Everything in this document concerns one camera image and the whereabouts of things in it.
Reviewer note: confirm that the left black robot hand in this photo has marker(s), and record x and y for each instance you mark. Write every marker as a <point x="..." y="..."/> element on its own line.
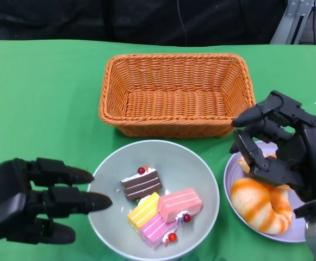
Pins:
<point x="8" y="201"/>

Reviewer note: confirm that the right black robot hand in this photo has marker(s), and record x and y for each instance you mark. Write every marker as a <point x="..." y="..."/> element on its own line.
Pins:
<point x="310" y="157"/>

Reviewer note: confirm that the orange striped bread roll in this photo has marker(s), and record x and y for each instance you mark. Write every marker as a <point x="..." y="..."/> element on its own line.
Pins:
<point x="255" y="206"/>
<point x="243" y="163"/>

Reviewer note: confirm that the grey metal bowl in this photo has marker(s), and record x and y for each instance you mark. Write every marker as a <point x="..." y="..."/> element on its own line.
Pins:
<point x="179" y="160"/>

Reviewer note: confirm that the lilac round plate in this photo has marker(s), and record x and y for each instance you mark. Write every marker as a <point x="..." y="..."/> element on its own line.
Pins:
<point x="234" y="174"/>

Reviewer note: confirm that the chocolate cake slice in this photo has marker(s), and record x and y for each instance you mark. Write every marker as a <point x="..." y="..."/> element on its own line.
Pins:
<point x="141" y="186"/>

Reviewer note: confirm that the yellow cake slice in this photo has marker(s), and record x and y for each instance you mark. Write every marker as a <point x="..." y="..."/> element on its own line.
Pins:
<point x="144" y="209"/>

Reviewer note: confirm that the salmon pink cake slice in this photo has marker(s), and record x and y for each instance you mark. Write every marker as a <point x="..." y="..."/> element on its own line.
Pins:
<point x="179" y="202"/>

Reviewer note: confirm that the orange wicker basket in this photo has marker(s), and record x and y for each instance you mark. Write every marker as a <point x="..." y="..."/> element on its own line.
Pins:
<point x="178" y="108"/>

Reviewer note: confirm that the magenta cake slice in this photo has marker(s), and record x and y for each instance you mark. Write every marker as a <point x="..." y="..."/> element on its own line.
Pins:
<point x="155" y="229"/>

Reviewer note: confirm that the green tablecloth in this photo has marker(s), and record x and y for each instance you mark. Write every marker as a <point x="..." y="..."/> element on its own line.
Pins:
<point x="38" y="81"/>

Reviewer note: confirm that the black backdrop cloth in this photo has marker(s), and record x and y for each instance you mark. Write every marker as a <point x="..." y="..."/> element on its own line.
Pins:
<point x="92" y="19"/>

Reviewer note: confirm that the aluminium frame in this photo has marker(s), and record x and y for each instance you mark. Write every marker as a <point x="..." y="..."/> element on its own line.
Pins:
<point x="289" y="24"/>

